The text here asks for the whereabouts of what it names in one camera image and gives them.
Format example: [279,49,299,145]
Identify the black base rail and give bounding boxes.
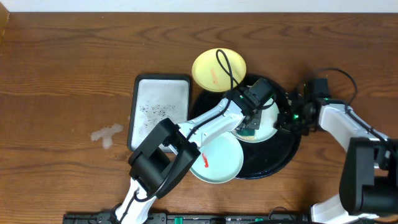
[62,212,311,224]

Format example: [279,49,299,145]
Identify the black rectangular soap tray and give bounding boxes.
[127,73,192,151]

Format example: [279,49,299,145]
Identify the green sponge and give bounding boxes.
[239,128,256,136]

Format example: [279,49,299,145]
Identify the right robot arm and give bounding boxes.
[277,91,397,223]

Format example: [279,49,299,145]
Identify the yellow plate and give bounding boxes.
[192,48,247,92]

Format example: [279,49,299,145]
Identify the black round tray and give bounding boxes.
[189,90,301,180]

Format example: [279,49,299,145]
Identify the mint plate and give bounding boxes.
[190,132,244,184]
[231,102,279,143]

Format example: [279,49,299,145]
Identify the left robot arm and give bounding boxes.
[113,86,275,223]

